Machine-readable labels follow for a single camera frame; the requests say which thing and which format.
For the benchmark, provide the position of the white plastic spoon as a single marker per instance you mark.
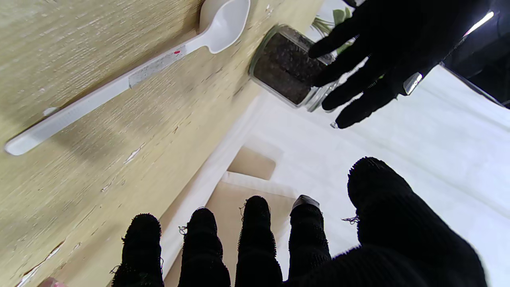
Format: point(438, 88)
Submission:
point(223, 28)

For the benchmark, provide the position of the glass jar of coffee beans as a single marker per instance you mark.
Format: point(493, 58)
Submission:
point(279, 67)

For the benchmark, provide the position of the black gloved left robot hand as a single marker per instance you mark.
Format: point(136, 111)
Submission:
point(398, 36)

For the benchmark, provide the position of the small green houseplant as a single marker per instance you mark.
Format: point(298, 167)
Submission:
point(338, 16)

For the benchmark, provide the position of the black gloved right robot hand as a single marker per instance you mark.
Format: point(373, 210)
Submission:
point(398, 247)

